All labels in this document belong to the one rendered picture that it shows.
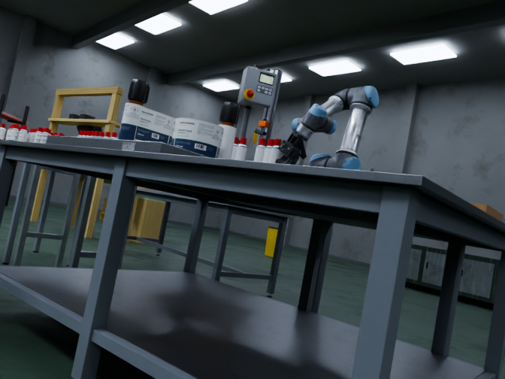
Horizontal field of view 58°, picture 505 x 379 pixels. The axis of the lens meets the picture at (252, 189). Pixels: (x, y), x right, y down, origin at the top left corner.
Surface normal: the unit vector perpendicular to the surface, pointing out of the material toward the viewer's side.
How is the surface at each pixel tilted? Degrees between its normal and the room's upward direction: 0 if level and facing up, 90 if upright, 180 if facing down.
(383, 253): 90
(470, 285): 90
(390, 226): 90
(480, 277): 90
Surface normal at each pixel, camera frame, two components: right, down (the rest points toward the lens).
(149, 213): 0.79, 0.11
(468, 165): -0.73, -0.18
